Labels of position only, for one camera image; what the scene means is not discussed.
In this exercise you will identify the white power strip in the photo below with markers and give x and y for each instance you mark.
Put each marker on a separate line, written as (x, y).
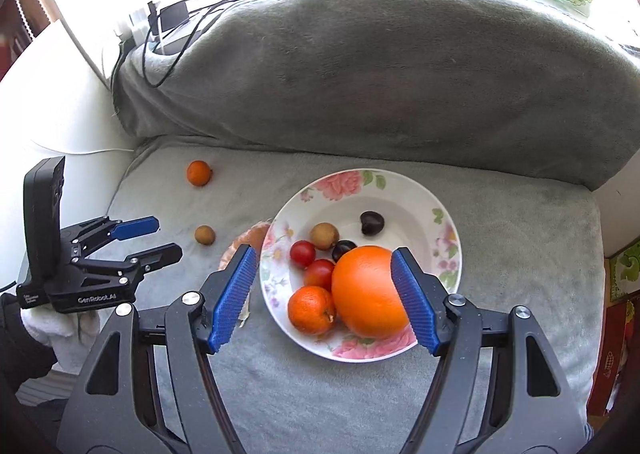
(137, 27)

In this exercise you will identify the small mandarin orange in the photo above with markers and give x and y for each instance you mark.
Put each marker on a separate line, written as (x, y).
(199, 173)

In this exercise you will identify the white gloved left hand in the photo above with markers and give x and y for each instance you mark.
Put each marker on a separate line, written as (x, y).
(71, 336)

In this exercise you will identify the small red cherry tomato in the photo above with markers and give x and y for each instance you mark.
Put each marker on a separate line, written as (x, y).
(302, 254)

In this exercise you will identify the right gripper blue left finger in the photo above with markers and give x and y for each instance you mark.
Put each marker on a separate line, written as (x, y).
(197, 325)

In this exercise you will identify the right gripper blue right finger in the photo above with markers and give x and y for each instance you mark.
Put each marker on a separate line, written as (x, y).
(450, 328)

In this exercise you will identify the dark grey back cushion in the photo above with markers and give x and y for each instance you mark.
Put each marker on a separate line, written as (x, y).
(504, 85)

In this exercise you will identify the black power adapter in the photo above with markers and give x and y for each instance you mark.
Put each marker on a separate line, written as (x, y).
(170, 17)

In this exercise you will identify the large orange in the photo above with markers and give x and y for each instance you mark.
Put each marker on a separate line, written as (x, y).
(364, 294)

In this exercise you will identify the brown longan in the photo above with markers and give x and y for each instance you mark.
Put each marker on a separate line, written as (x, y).
(205, 235)
(324, 236)

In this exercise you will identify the white floral ceramic plate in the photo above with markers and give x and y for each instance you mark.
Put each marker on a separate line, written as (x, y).
(340, 232)

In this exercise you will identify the large red tomato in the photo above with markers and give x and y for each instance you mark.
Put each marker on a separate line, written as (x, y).
(319, 273)

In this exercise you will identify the dark plum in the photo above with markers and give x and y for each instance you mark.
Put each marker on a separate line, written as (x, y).
(371, 223)
(341, 248)

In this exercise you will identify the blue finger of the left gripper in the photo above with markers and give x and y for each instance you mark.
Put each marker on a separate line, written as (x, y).
(126, 230)
(156, 258)

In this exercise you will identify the green cardboard box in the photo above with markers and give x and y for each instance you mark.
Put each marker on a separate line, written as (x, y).
(623, 273)

